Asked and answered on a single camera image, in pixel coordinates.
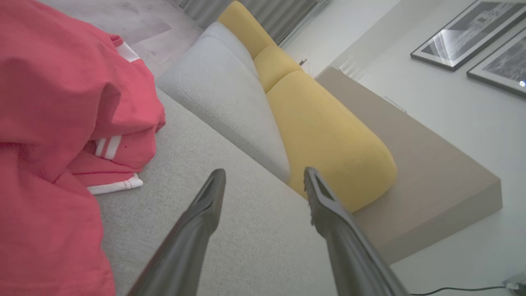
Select grey pleated curtain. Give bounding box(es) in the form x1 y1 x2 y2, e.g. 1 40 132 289
181 0 325 45

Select red shorts with white stripe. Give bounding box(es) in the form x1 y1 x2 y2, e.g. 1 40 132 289
0 0 166 181

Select beige low wooden platform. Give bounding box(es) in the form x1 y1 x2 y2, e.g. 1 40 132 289
314 67 503 266

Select red Bulls basketball jersey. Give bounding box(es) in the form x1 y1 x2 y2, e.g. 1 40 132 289
0 136 144 296

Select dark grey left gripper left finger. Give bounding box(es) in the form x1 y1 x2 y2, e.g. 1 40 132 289
127 169 227 296

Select large grey sofa seat cushion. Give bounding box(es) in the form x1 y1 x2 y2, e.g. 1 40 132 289
156 35 291 183

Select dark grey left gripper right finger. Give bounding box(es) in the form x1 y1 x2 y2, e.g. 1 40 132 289
304 167 410 296

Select small grey sofa seat cushion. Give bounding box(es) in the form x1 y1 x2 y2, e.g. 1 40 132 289
197 21 260 79

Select black framed wall picture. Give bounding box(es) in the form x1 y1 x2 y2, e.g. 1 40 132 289
466 28 526 98
410 0 526 72

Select grey power adaptor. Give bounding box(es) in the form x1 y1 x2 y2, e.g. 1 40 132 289
503 271 526 293

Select thin black floor cable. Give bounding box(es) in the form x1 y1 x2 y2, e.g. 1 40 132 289
411 285 510 296

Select small yellow sofa back cushion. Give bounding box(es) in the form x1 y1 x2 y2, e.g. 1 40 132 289
253 44 304 93

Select large yellow sofa back cushion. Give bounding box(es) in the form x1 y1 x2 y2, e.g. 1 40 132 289
266 70 398 213

